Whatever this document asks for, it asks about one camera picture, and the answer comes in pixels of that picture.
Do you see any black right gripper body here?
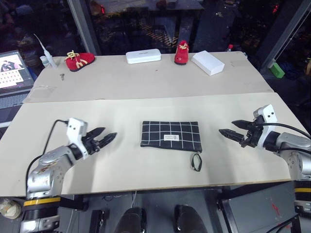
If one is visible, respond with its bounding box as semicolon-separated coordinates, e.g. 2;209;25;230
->
240;120;263;148

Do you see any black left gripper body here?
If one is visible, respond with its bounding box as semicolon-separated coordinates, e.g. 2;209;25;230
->
82;134;103;156

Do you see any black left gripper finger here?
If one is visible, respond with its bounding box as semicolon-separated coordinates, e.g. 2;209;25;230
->
99;132;118;149
86;127;106;140

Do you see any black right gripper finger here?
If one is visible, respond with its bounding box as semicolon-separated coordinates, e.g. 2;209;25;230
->
231;119;252;130
218;129;245;144

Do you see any black grid pencil pouch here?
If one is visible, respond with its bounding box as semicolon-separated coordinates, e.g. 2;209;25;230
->
140;120;203;172

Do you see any white rounded flat case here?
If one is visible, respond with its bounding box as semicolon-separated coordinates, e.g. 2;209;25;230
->
125;49;162;65

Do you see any laptop computer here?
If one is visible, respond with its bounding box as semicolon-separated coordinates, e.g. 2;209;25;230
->
0;50;34;127

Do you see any green box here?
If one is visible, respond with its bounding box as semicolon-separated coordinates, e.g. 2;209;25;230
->
269;62;285;79

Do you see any clear plastic patch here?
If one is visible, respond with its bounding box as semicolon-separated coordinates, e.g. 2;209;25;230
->
30;85;56;97

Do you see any white rectangular box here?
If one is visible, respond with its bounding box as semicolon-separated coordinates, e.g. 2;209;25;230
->
190;50;225;76

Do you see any red shoe with yellow laces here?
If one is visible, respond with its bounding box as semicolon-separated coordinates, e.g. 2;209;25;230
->
64;50;96;72
174;40;190;66

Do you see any dark rounded shape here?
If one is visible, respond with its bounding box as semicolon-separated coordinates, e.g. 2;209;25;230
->
114;207;148;233
174;205;207;233

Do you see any white long-nozzle applicator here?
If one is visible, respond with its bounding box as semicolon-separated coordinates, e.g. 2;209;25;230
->
33;33;58;68

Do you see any beige round object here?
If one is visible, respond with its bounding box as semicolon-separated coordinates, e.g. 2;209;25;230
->
0;198;22;219

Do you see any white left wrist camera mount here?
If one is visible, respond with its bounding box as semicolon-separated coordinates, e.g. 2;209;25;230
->
66;117;88;160

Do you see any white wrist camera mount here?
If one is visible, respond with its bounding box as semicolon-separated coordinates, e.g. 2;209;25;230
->
66;117;88;160
252;104;277;149

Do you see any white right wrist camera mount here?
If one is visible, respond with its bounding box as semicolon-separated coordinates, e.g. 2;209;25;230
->
252;104;277;149

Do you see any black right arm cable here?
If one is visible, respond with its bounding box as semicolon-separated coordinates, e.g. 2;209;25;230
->
255;122;311;141

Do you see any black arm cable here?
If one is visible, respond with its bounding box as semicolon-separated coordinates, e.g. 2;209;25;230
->
255;122;311;141
25;119;70;192

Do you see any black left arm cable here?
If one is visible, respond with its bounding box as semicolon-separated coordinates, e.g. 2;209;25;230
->
25;119;70;192

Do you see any black table frame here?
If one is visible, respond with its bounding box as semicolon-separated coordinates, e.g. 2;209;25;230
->
58;185;299;233

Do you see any grey slanted frame post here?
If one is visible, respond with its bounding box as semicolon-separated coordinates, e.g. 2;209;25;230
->
259;0;311;68

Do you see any grey metal frame post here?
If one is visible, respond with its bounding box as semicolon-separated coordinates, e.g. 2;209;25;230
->
67;0;102;56

